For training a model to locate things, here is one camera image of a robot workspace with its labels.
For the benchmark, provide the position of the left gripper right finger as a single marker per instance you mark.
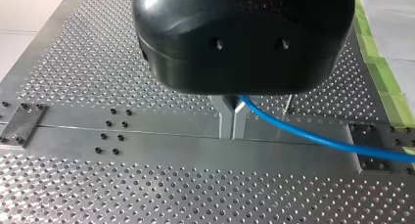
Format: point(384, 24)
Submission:
point(239, 126)

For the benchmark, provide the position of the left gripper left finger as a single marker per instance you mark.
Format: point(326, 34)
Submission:
point(225, 126)

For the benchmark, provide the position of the metal post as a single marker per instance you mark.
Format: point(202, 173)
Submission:
point(287, 104)

